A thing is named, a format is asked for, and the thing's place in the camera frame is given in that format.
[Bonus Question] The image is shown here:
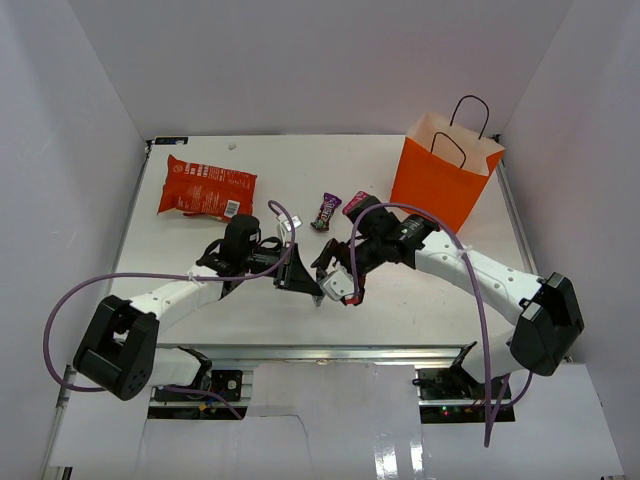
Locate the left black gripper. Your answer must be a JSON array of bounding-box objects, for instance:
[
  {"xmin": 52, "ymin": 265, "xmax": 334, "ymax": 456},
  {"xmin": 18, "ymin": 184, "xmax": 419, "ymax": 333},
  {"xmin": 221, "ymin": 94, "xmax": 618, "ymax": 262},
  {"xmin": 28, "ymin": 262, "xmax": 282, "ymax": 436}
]
[{"xmin": 241, "ymin": 242, "xmax": 321, "ymax": 296}]

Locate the purple M&M packet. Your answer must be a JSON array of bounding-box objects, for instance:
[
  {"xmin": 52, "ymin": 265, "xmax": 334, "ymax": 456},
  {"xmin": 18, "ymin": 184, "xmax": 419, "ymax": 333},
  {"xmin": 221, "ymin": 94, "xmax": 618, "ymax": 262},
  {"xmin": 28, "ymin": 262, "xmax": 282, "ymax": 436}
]
[{"xmin": 310, "ymin": 192, "xmax": 342, "ymax": 232}]

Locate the pink candy packet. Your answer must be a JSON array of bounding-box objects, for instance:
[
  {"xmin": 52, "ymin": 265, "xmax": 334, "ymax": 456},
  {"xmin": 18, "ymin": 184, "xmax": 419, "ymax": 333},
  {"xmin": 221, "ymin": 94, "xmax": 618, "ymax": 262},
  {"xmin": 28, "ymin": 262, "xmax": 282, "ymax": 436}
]
[{"xmin": 342, "ymin": 191, "xmax": 369, "ymax": 215}]

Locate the red cassava chips bag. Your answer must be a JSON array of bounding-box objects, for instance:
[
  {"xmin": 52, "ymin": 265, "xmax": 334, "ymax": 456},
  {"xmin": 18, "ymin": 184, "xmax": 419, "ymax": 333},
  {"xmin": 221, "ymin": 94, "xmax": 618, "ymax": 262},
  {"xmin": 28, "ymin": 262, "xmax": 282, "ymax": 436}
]
[{"xmin": 157, "ymin": 155, "xmax": 257, "ymax": 222}]

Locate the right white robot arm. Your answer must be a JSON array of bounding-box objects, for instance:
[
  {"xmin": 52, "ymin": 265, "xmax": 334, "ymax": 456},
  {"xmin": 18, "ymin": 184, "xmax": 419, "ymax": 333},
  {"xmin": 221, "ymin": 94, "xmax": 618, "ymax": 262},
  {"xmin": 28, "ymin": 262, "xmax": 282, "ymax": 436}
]
[{"xmin": 311, "ymin": 194, "xmax": 584, "ymax": 399}]

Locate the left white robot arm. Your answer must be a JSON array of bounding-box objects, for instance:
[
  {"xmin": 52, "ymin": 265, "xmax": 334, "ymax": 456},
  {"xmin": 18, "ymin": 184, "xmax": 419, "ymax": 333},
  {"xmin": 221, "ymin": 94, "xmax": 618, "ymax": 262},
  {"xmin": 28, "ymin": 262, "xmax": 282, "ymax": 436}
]
[{"xmin": 73, "ymin": 215, "xmax": 323, "ymax": 401}]

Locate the orange paper bag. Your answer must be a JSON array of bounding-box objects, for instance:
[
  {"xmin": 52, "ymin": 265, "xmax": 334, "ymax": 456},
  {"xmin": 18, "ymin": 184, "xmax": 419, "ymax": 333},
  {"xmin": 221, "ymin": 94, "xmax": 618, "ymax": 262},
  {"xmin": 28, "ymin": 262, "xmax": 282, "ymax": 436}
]
[{"xmin": 390, "ymin": 110, "xmax": 504, "ymax": 232}]

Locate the dark table corner sticker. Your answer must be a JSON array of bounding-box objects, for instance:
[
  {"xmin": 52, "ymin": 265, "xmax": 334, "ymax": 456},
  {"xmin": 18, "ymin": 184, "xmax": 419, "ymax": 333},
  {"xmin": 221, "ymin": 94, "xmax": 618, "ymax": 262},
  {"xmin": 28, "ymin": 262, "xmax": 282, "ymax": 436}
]
[{"xmin": 153, "ymin": 137, "xmax": 189, "ymax": 146}]

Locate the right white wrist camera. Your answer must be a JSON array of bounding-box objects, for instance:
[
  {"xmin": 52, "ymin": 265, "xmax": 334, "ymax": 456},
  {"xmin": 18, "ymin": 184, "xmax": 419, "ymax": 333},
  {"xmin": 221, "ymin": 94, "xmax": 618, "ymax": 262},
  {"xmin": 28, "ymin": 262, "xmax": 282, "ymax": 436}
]
[{"xmin": 318, "ymin": 267, "xmax": 362, "ymax": 305}]

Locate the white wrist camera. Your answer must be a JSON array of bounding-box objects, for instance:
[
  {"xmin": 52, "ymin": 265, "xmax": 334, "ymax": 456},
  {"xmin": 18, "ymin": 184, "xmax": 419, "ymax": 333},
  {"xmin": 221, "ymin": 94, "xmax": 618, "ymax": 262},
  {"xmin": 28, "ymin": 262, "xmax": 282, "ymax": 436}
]
[
  {"xmin": 277, "ymin": 214, "xmax": 303, "ymax": 243},
  {"xmin": 318, "ymin": 267, "xmax": 362, "ymax": 305}
]

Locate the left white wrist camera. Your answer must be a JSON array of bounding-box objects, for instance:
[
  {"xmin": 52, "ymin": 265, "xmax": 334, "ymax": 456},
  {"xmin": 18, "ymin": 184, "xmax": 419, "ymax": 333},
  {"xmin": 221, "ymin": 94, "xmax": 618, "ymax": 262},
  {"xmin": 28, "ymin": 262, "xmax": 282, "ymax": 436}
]
[{"xmin": 277, "ymin": 214, "xmax": 303, "ymax": 243}]

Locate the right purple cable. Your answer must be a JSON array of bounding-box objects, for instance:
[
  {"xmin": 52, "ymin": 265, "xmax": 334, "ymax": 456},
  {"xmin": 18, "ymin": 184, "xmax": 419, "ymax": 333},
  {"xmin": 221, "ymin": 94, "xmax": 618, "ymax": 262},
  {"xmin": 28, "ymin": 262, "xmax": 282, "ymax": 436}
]
[{"xmin": 348, "ymin": 202, "xmax": 535, "ymax": 448}]

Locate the purple cable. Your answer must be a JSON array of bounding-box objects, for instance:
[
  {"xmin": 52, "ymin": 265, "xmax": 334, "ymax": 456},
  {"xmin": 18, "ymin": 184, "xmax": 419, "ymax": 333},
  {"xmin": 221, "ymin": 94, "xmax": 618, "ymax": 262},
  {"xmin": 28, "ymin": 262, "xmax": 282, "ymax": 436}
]
[
  {"xmin": 42, "ymin": 200, "xmax": 294, "ymax": 421},
  {"xmin": 348, "ymin": 202, "xmax": 535, "ymax": 448}
]

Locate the aluminium front rail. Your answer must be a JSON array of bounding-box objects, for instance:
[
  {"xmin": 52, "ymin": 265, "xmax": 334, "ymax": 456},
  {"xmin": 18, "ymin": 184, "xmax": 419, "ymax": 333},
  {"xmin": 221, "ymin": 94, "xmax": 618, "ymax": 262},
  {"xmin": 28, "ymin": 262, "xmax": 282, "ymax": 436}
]
[{"xmin": 154, "ymin": 344, "xmax": 481, "ymax": 364}]

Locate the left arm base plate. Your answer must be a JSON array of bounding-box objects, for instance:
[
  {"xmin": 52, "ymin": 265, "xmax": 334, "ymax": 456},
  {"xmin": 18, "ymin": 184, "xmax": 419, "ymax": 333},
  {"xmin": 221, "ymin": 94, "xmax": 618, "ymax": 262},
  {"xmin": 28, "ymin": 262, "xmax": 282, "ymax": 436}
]
[{"xmin": 148, "ymin": 370, "xmax": 247, "ymax": 421}]

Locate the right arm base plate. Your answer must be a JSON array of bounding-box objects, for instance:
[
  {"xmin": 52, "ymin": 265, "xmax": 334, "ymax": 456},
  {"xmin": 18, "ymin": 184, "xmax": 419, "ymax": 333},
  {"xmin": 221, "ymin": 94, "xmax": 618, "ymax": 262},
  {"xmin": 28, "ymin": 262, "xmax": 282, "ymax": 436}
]
[{"xmin": 413, "ymin": 368, "xmax": 486, "ymax": 425}]

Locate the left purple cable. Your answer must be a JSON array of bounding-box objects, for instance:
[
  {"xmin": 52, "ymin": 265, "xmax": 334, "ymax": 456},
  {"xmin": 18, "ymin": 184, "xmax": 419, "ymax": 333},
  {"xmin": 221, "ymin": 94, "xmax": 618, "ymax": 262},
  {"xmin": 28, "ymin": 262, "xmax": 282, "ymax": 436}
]
[{"xmin": 42, "ymin": 200, "xmax": 294, "ymax": 421}]

